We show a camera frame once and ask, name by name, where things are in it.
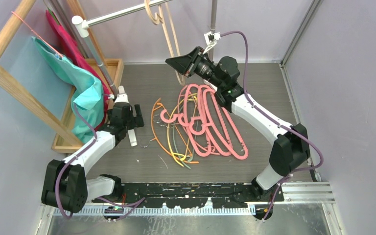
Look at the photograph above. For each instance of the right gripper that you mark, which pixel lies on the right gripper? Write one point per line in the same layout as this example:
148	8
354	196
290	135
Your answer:
187	64

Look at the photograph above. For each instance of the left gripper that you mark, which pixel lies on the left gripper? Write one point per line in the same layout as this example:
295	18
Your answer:
136	122

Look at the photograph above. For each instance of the beige plastic hanger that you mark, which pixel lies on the beige plastic hanger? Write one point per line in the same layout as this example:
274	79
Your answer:
158	18

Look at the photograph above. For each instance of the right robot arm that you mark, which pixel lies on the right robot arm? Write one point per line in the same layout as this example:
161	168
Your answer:
290	145

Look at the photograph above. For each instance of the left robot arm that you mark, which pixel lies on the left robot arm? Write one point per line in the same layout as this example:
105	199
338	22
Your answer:
66	186

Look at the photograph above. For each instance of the teal cloth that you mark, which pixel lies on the teal cloth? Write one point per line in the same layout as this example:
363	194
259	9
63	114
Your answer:
62	68

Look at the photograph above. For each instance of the yellow plastic hanger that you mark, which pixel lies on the yellow plastic hanger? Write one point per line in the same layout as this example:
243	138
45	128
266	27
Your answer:
175	111

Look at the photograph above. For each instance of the green plastic hanger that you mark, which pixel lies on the green plastic hanger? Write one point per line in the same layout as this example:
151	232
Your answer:
186	158

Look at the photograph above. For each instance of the wooden drying rack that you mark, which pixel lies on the wooden drying rack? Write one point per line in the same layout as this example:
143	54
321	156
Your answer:
65	141

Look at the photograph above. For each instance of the pink red cloth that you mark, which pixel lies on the pink red cloth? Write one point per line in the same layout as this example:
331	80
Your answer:
74	55

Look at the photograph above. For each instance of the white garment rack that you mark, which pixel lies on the white garment rack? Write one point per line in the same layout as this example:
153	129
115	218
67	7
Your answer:
83	28

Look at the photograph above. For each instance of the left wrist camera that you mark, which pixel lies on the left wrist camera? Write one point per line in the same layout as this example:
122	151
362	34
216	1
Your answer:
122	96

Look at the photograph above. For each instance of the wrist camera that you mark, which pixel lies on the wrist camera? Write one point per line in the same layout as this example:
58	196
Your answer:
211	39
122	96

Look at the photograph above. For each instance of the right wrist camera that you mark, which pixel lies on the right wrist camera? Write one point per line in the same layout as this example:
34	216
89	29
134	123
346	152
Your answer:
211	39

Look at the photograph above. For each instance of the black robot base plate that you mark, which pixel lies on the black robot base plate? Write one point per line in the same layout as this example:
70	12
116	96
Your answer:
191	199

